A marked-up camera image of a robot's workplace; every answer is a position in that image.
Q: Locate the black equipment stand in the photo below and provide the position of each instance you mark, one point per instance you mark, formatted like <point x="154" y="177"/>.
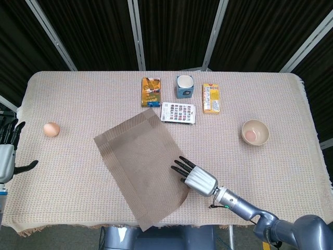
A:
<point x="5" y="114"/>

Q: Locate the brown egg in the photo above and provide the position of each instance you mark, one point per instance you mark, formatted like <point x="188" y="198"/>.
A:
<point x="52" y="129"/>

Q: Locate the grey screen post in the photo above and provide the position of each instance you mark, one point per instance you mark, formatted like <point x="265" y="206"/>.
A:
<point x="214" y="34"/>
<point x="136" y="34"/>
<point x="7" y="102"/>
<point x="327" y="144"/>
<point x="52" y="36"/>
<point x="307" y="43"/>

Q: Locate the orange and blue box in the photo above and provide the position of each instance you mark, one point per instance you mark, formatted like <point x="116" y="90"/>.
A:
<point x="151" y="91"/>

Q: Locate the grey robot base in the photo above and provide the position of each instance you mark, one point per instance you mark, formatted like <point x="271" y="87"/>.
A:
<point x="161" y="239"/>

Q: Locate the dark pleated screen panel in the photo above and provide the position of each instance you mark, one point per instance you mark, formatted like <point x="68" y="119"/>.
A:
<point x="260" y="34"/>
<point x="320" y="78"/>
<point x="174" y="34"/>
<point x="99" y="34"/>
<point x="20" y="52"/>

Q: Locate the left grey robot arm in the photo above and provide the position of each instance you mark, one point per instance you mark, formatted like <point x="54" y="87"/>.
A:
<point x="2" y="203"/>

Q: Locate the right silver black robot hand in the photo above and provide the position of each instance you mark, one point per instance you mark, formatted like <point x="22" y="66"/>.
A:
<point x="203" y="182"/>

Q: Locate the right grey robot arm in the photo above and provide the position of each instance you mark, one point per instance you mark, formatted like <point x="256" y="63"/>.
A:
<point x="239" y="203"/>

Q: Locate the yellow flat box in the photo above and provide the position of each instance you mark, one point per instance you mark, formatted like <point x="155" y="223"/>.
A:
<point x="211" y="99"/>

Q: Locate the light brown bowl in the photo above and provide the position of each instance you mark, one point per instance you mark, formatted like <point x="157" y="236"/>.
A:
<point x="262" y="130"/>

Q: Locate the white box with picture grid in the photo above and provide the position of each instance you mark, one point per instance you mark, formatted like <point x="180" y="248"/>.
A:
<point x="179" y="113"/>

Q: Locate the beige woven tablecloth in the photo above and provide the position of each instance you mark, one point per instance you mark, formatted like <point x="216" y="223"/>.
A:
<point x="65" y="169"/>

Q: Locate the brown woven placemat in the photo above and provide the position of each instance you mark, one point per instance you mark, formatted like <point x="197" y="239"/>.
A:
<point x="138" y="161"/>

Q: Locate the white table leg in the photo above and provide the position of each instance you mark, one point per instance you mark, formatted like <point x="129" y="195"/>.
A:
<point x="231" y="238"/>

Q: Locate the white square cup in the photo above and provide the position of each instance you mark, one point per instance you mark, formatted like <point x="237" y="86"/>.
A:
<point x="185" y="81"/>

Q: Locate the light blue square box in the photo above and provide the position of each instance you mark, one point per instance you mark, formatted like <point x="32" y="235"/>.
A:
<point x="185" y="93"/>

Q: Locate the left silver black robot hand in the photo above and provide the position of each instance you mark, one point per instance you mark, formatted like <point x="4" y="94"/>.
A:
<point x="6" y="161"/>

